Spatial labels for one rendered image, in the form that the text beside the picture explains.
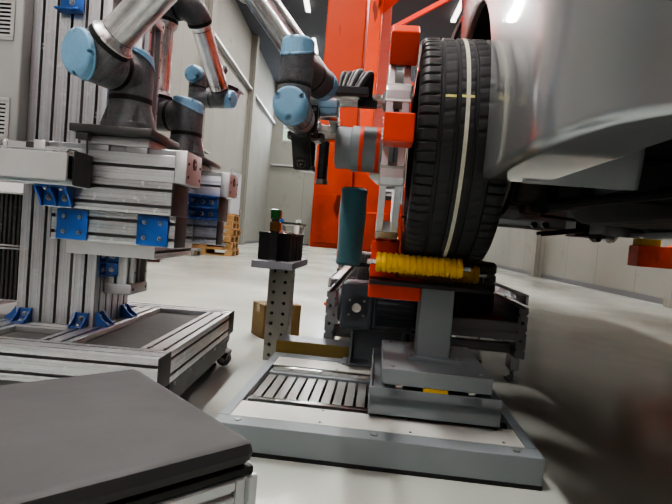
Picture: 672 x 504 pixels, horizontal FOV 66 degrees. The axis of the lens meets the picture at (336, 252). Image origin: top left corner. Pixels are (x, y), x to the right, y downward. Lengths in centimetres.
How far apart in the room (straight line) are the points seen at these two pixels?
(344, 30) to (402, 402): 147
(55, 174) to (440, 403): 117
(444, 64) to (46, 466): 120
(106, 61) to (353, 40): 109
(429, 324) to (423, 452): 40
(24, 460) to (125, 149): 107
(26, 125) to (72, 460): 143
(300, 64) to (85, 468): 88
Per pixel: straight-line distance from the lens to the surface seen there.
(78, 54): 149
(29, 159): 151
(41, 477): 57
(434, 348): 160
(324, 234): 210
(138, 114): 157
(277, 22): 138
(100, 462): 59
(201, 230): 196
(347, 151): 157
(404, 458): 138
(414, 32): 148
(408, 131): 127
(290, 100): 114
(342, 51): 223
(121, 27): 147
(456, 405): 150
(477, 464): 140
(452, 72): 139
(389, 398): 148
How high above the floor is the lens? 58
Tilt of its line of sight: 2 degrees down
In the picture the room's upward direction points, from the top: 5 degrees clockwise
